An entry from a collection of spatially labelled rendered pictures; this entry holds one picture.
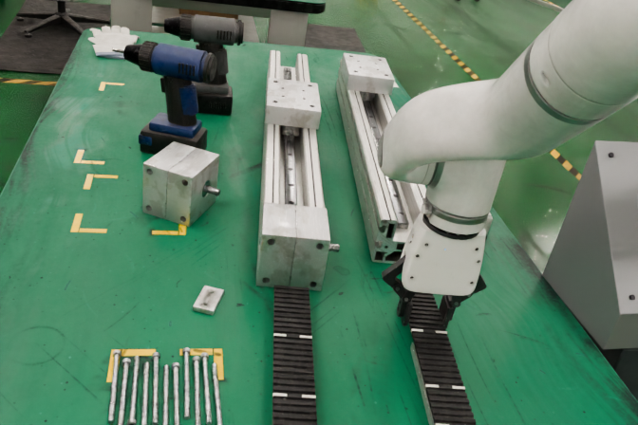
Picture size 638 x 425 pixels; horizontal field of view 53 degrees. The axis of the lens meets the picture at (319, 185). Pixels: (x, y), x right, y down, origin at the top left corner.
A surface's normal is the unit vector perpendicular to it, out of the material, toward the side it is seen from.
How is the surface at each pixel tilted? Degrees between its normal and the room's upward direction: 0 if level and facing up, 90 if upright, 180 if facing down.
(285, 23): 90
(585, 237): 90
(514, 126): 124
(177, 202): 90
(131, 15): 90
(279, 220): 0
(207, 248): 0
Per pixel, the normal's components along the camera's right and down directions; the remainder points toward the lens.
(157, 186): -0.31, 0.42
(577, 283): -0.96, -0.02
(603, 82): -0.43, 0.86
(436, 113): -0.61, -0.28
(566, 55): -0.95, 0.26
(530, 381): 0.14, -0.86
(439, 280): 0.06, 0.47
